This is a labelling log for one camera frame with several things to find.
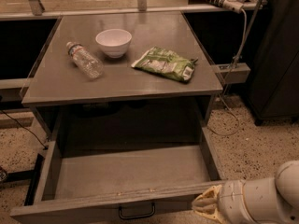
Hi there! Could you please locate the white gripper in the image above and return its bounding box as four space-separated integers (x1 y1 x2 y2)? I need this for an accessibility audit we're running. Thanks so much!
192 180 255 224

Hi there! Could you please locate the grey top drawer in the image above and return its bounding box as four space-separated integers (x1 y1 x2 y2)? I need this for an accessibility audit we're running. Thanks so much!
11 122 225 224

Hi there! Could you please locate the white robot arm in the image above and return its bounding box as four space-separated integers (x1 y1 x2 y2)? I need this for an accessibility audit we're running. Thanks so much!
192 161 299 224

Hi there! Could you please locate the grey cabinet desk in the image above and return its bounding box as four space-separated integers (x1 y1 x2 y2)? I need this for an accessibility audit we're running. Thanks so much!
22 11 222 129

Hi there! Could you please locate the green chip bag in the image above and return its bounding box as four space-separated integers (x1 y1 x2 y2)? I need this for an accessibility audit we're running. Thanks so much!
131 47 197 83

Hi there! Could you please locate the white ceramic bowl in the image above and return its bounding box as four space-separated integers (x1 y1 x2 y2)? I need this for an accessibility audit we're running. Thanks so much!
95 29 132 58

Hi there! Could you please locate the clear plastic water bottle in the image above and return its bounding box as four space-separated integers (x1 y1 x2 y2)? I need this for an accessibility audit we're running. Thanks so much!
66 42 104 79

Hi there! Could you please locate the black drawer handle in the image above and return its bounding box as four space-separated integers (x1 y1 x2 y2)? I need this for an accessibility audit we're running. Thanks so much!
118 203 156 220

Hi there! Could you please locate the metal bracket block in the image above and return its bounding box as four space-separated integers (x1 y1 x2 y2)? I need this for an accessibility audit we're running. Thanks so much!
211 63 250 85

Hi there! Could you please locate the white cable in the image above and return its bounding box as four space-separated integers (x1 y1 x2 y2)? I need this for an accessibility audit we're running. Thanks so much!
206 8 249 137

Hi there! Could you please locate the black cable on floor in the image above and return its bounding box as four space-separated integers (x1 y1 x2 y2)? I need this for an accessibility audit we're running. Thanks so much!
0 108 50 150

